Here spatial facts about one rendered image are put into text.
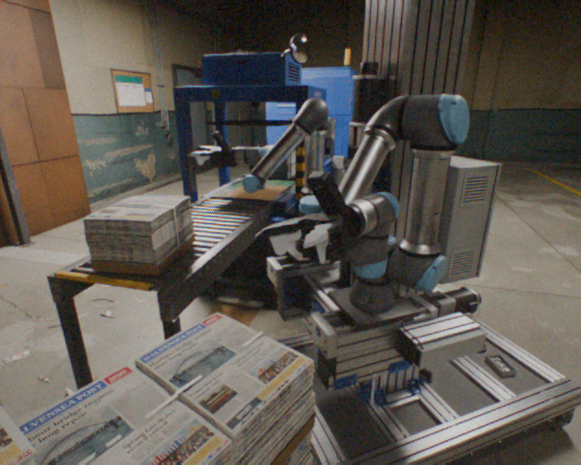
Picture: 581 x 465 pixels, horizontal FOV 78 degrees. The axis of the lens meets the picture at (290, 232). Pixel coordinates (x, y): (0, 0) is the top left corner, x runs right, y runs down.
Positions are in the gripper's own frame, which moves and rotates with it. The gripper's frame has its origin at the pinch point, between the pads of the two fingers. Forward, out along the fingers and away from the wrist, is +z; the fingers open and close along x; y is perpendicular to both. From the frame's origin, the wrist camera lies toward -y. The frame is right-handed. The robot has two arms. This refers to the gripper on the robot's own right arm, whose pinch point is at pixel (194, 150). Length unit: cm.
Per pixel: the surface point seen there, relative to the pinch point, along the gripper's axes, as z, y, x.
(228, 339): -35, 29, -89
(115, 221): 18, 16, -45
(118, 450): -23, 24, -123
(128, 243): 13, 24, -47
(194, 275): -9, 39, -44
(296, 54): -43, -38, 76
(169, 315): -5, 45, -63
